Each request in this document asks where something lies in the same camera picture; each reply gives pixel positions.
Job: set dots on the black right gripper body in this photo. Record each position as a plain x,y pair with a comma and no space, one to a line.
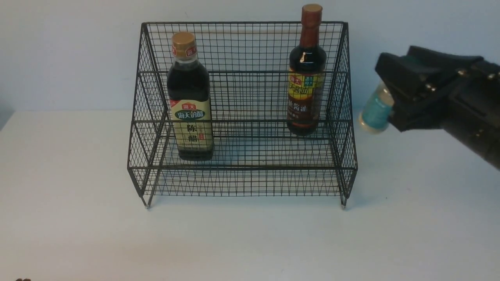
472,111

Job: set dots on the black wire mesh shelf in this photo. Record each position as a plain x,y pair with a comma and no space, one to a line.
255,154

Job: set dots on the dark vinegar bottle gold cap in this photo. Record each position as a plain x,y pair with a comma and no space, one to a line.
188,88

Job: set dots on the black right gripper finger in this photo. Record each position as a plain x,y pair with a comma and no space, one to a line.
420,101
425,62

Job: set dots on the soy sauce bottle red cap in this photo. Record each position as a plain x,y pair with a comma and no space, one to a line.
307,63

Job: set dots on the small spice jar green lid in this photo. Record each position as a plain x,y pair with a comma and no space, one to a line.
374,118

